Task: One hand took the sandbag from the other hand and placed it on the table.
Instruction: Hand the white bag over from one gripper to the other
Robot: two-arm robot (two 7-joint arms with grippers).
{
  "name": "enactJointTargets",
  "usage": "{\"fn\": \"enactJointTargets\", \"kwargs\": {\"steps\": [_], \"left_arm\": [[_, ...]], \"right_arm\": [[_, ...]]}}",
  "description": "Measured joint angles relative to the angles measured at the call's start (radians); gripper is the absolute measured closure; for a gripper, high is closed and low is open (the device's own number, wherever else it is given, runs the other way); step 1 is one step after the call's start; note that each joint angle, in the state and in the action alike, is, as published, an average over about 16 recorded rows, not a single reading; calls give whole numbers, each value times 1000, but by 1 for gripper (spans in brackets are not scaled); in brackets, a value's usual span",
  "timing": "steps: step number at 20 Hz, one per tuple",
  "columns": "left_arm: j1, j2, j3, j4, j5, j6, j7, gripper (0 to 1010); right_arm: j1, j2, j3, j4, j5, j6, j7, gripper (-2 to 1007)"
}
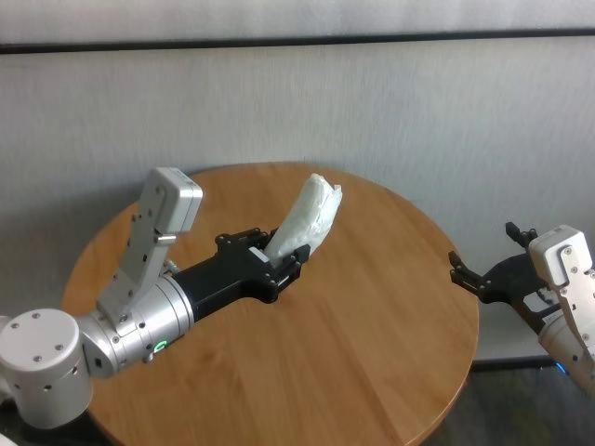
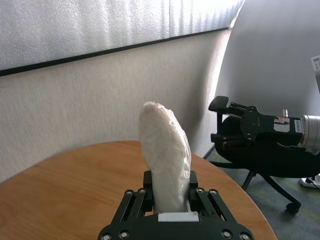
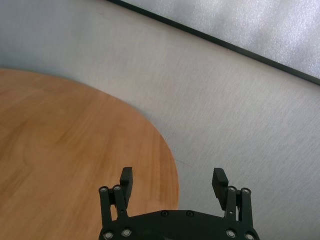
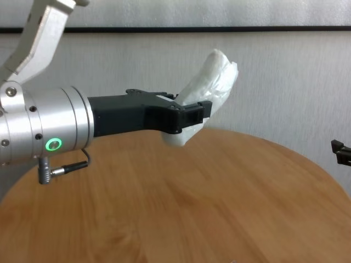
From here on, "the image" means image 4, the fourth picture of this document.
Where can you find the black wall rail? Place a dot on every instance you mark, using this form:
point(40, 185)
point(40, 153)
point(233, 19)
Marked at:
point(192, 29)

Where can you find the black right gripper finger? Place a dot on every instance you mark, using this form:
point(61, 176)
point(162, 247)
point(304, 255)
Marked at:
point(342, 156)

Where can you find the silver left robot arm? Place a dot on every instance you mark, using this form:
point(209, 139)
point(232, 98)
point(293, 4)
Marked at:
point(55, 117)

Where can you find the white sandbag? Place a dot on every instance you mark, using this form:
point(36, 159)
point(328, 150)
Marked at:
point(208, 82)

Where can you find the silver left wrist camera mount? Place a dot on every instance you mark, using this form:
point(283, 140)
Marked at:
point(41, 41)

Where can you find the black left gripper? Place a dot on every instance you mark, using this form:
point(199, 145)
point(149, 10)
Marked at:
point(123, 115)

